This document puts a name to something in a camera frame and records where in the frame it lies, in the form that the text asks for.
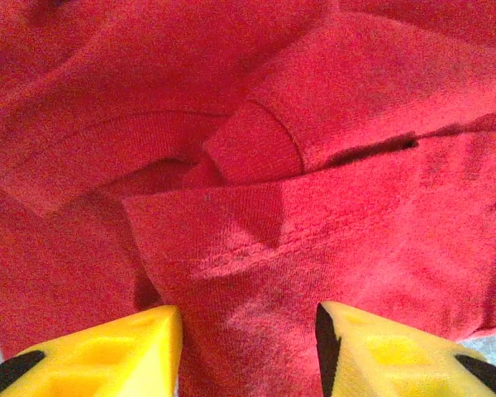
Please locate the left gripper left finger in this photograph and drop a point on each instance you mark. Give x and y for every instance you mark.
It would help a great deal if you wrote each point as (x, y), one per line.
(107, 355)

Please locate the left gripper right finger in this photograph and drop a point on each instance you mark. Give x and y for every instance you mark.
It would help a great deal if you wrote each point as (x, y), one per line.
(388, 360)

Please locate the red t-shirt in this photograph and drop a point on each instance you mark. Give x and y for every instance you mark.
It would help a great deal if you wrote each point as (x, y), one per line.
(248, 124)

